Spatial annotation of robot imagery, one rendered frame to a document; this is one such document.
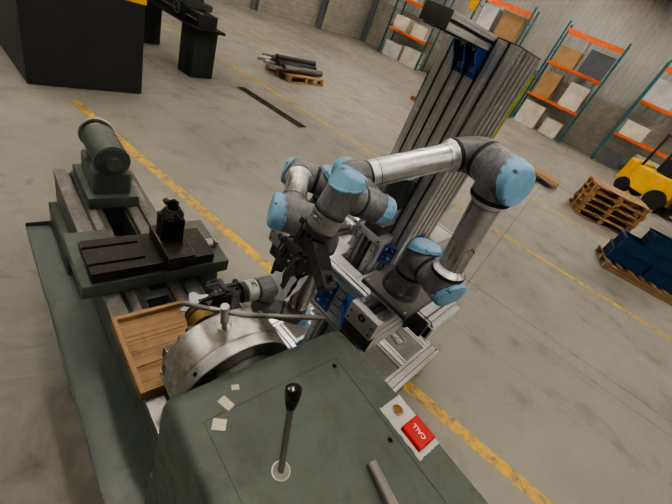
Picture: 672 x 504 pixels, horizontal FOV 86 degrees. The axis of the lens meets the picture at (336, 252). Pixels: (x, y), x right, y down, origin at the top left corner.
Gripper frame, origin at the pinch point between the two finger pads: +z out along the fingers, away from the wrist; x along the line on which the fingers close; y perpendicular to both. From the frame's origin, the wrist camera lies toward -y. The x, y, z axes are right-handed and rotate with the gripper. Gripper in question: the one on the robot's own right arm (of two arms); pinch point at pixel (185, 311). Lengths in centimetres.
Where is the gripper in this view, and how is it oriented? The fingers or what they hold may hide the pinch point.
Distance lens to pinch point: 117.4
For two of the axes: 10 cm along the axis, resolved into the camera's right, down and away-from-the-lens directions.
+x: 3.5, -7.6, -5.5
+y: -5.9, -6.3, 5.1
